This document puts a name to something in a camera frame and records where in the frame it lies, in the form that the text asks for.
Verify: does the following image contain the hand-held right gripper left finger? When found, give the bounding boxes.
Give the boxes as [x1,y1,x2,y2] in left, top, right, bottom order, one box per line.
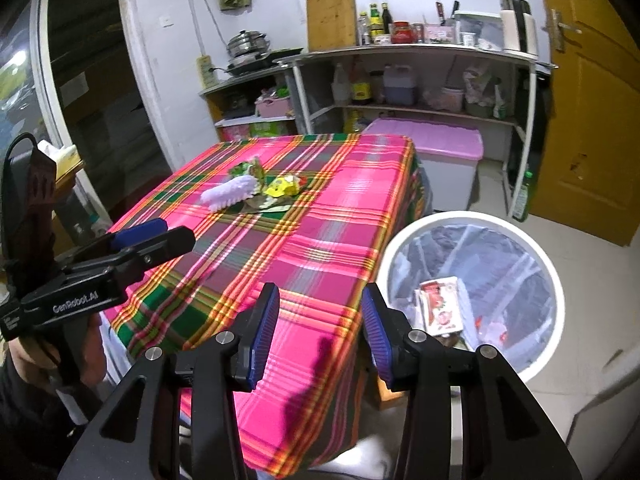
[67,281,282,480]

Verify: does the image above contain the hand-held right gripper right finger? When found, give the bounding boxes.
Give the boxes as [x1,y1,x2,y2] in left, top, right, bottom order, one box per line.
[361,282,583,480]

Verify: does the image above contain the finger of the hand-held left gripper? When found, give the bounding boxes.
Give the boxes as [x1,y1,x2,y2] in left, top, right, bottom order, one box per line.
[74,217,169,262]
[117,226,197,282]

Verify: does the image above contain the strawberry milk carton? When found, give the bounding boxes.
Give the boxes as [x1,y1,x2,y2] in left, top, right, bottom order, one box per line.
[416,276,464,337]

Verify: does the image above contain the white round trash bin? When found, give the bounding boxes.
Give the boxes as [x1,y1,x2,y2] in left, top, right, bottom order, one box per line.
[375,210,567,382]

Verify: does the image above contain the person's left forearm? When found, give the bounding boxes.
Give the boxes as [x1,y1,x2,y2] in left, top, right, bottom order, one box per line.
[0,357,108,480]

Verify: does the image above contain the person's left hand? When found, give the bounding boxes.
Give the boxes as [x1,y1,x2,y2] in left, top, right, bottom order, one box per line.
[7,332,62,375]

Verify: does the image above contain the white foam fruit net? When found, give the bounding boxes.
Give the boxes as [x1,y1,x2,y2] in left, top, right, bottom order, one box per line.
[199,174,262,212]

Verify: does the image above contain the pale yellow box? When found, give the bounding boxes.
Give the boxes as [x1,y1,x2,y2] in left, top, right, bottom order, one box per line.
[37,142,79,182]

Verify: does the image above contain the green snack wrapper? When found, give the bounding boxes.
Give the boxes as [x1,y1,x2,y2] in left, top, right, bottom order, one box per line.
[229,157,264,179]

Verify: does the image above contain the red white wrapper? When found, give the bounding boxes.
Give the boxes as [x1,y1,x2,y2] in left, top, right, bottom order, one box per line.
[476,314,509,347]

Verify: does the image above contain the yellow snack wrapper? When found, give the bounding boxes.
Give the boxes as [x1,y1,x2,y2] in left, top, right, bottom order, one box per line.
[264,174,302,197]

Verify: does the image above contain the pink plaid tablecloth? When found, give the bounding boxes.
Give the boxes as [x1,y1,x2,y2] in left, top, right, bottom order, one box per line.
[101,132,432,479]

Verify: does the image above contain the small white shelf unit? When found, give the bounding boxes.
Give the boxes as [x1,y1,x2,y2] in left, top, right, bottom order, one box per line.
[199,66,302,144]

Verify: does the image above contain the yellowed power strip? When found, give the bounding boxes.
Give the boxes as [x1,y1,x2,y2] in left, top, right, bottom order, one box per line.
[196,54,217,89]

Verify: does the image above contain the pink plastic basket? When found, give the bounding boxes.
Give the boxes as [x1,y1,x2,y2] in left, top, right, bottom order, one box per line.
[254,96,294,119]

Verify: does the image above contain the pink lidded storage box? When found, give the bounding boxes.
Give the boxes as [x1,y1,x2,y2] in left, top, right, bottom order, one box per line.
[360,117,486,212]

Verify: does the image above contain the induction cooker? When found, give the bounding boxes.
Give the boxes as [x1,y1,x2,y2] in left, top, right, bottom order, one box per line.
[224,56,282,77]

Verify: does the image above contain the green glass bottle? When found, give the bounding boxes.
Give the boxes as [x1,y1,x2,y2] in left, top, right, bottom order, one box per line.
[512,169,534,222]

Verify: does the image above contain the steel steamer pot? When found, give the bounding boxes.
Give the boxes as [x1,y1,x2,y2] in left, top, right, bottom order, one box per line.
[226,29,269,59]

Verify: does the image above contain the white plastic bottle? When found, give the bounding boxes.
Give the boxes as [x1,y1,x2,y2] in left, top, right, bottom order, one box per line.
[332,62,351,104]

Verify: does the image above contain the yellow label oil bottle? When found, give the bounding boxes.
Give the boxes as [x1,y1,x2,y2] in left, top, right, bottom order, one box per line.
[349,59,374,106]

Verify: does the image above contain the wooden cutting board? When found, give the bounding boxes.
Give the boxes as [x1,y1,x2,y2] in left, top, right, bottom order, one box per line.
[305,0,358,53]

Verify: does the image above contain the long white counter shelf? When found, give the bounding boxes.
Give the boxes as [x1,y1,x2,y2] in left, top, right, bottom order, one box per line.
[276,41,559,217]

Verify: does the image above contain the yellow wooden door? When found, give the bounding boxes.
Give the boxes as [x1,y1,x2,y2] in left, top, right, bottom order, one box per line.
[531,0,640,247]

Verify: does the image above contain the green cap sauce bottle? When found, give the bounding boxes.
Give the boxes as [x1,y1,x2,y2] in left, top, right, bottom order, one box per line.
[369,3,384,44]

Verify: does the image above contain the pink knife holder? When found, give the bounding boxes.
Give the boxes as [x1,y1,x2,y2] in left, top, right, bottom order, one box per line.
[423,23,459,44]

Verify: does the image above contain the clear plastic container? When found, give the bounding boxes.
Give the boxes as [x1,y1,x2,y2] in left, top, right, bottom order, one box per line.
[454,10,504,51]

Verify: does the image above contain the white electric kettle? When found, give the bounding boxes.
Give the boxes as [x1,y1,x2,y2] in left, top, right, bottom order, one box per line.
[499,0,539,57]

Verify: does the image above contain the metal door handle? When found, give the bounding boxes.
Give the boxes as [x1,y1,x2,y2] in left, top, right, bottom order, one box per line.
[547,8,584,52]

